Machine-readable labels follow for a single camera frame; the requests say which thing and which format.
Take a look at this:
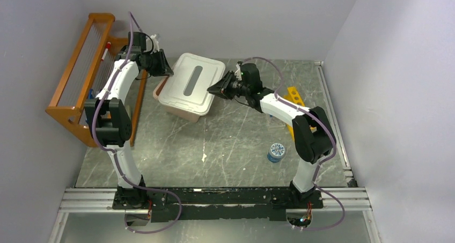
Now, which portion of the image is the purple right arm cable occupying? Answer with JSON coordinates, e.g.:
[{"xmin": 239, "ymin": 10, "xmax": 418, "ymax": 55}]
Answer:
[{"xmin": 243, "ymin": 56, "xmax": 346, "ymax": 232}]

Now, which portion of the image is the red and white marker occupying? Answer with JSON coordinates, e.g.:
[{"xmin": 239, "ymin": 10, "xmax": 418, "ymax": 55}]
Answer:
[{"xmin": 101, "ymin": 42, "xmax": 111, "ymax": 61}]

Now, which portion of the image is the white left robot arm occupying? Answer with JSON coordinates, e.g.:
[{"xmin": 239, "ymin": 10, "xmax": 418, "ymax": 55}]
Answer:
[{"xmin": 84, "ymin": 32, "xmax": 173, "ymax": 209}]

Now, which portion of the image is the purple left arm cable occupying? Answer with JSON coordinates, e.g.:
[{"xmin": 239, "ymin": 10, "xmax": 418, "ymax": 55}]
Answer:
[{"xmin": 91, "ymin": 11, "xmax": 182, "ymax": 235}]

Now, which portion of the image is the pink plastic bin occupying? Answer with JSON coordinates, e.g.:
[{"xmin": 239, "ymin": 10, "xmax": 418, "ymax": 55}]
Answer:
[{"xmin": 153, "ymin": 77, "xmax": 205, "ymax": 123}]

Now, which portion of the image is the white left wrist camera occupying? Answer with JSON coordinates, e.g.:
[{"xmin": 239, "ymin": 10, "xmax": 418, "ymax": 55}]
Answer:
[{"xmin": 149, "ymin": 34, "xmax": 160, "ymax": 53}]

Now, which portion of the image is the yellow test tube rack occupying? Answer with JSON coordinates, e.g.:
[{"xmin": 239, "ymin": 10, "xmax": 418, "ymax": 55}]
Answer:
[{"xmin": 284, "ymin": 86, "xmax": 317, "ymax": 143}]

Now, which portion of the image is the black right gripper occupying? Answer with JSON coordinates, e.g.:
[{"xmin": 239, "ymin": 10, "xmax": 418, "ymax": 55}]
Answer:
[{"xmin": 207, "ymin": 70, "xmax": 249, "ymax": 100}]

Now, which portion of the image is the wooden drying rack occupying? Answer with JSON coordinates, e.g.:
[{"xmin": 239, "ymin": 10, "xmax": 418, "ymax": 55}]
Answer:
[{"xmin": 46, "ymin": 13, "xmax": 128, "ymax": 148}]

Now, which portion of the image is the blue patterned round tin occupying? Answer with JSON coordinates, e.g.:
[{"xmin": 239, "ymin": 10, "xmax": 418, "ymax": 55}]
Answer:
[{"xmin": 267, "ymin": 143, "xmax": 286, "ymax": 163}]

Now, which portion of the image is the aluminium frame rail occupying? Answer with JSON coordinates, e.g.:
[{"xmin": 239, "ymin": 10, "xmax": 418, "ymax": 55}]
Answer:
[{"xmin": 49, "ymin": 187, "xmax": 381, "ymax": 242}]

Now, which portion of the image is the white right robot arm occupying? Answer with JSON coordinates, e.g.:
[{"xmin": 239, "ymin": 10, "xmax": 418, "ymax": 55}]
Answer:
[{"xmin": 207, "ymin": 62, "xmax": 336, "ymax": 208}]

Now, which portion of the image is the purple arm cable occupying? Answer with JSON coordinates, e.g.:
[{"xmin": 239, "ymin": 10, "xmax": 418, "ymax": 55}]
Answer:
[
  {"xmin": 243, "ymin": 56, "xmax": 346, "ymax": 232},
  {"xmin": 91, "ymin": 11, "xmax": 182, "ymax": 235}
]

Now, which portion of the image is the white metal tray lid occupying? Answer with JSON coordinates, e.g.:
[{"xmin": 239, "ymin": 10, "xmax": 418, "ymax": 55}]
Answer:
[{"xmin": 158, "ymin": 53, "xmax": 225, "ymax": 115}]

